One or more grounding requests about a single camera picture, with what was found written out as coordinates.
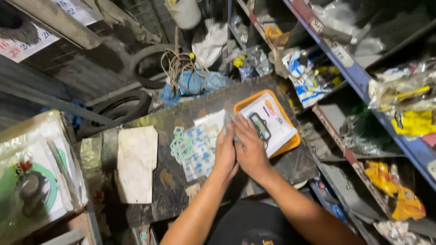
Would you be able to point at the grey-green gasket piece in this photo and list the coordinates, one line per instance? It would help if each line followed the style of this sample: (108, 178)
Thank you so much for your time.
(227, 121)

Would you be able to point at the blue metal shelf of parts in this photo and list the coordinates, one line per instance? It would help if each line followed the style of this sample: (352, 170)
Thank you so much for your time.
(357, 102)

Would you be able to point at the white plastic jug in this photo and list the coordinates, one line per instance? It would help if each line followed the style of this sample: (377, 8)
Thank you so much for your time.
(184, 12)

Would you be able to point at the gasket set in clear packet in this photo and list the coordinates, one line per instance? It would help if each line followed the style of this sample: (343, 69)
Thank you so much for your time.
(270, 124)

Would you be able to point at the person's left hand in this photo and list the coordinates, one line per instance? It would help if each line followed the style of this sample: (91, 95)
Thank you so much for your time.
(225, 155)

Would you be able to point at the white cloth rag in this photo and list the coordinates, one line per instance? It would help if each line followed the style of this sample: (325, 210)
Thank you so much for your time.
(211, 42)

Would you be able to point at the wall calendar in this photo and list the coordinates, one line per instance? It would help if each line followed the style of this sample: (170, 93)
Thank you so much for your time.
(25, 42)

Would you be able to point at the black rubber tyre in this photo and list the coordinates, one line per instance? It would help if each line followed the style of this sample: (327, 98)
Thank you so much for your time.
(115, 110)

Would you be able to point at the person's right fingers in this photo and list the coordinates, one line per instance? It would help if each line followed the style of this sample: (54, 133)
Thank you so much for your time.
(242, 131)

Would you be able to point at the blue printed gasket packet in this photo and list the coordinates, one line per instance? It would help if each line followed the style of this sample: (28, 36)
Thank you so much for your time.
(201, 149)

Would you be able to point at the loose green paper gaskets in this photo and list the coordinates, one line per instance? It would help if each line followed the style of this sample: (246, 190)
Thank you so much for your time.
(180, 146)

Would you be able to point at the dark worn workbench board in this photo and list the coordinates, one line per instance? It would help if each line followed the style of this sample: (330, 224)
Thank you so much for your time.
(211, 190)

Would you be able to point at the person's left fingers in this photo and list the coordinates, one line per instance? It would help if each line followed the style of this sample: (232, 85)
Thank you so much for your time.
(229, 131)

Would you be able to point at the blue plastic bag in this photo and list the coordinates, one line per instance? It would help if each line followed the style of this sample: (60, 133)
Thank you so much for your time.
(194, 86)

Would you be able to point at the person's right hand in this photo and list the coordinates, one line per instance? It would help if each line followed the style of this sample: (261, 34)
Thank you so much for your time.
(250, 151)

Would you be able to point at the orange plastic tray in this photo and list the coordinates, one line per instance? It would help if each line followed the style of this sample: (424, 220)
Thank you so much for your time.
(269, 120)

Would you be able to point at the person's black clothing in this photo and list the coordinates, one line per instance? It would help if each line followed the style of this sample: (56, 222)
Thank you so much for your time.
(253, 223)

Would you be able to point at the large gasket kit packet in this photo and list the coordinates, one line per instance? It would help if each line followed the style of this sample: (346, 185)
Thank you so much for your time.
(32, 177)

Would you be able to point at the dirty white paper sheet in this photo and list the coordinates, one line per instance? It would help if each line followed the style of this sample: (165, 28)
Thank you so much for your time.
(136, 163)

